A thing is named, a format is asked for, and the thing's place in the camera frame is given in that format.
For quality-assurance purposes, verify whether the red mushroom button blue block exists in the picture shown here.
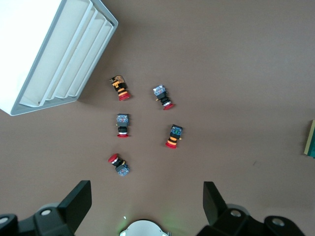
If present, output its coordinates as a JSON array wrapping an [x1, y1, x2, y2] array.
[[107, 153, 130, 177], [152, 84, 176, 111], [116, 113, 131, 139]]

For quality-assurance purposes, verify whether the green load switch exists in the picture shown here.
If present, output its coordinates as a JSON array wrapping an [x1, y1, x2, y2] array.
[[302, 119, 315, 158]]

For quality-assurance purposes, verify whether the white stepped organizer box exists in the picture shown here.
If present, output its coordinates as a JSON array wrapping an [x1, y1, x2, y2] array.
[[0, 0, 119, 117]]

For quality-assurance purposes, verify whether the red button orange block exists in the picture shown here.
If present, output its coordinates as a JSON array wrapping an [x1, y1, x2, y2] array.
[[109, 75, 130, 102]]

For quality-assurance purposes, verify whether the red button orange ring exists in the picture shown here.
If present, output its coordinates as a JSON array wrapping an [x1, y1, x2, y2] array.
[[164, 124, 185, 149]]

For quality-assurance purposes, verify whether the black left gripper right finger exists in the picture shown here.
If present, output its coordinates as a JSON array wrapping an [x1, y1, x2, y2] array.
[[196, 181, 307, 236]]

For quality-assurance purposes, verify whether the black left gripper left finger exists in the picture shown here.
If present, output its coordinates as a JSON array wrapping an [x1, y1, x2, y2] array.
[[0, 180, 93, 236]]

